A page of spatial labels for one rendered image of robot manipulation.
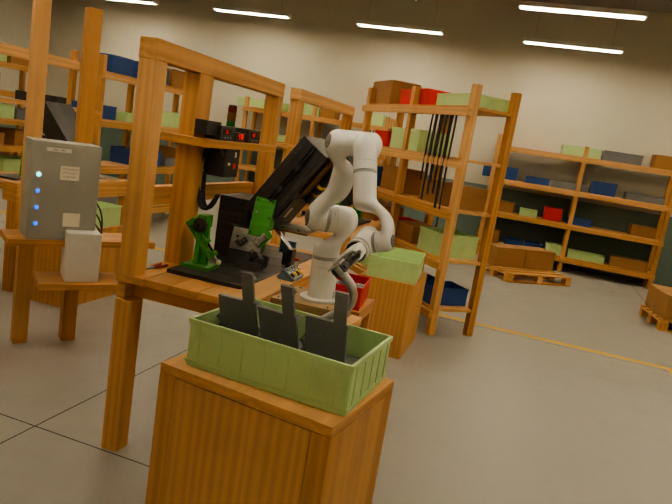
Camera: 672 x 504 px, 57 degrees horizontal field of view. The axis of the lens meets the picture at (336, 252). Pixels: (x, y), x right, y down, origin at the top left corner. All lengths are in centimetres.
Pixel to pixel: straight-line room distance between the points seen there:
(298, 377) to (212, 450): 40
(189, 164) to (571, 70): 971
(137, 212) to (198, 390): 104
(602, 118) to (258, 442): 1065
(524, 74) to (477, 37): 111
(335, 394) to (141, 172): 142
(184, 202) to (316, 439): 166
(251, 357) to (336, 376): 31
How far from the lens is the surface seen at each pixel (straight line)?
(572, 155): 1147
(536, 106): 1211
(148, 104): 289
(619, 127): 1215
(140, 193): 291
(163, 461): 238
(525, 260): 1006
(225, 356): 215
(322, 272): 269
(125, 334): 307
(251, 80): 373
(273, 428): 205
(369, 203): 223
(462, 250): 594
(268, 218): 331
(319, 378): 201
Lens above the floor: 163
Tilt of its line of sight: 10 degrees down
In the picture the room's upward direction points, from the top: 9 degrees clockwise
